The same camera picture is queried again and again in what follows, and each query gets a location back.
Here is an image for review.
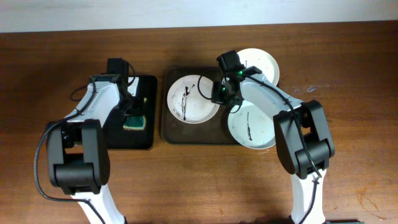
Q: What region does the green and yellow sponge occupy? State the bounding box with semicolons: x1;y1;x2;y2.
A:
123;115;147;131

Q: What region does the pink plate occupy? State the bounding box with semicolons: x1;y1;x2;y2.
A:
167;75;220;124

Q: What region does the pale green plate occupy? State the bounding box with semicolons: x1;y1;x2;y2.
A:
228;101;275;149

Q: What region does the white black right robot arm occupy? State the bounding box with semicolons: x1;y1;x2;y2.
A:
211;50;335;223

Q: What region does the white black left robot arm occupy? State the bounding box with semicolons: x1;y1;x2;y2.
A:
40;58;144;223

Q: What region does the black small tray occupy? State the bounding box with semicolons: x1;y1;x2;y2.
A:
103;75;157;150

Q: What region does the dark brown serving tray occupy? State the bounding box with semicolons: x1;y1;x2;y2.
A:
160;67;238;145

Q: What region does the cream white plate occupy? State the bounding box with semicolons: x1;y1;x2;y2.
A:
238;48;280;85

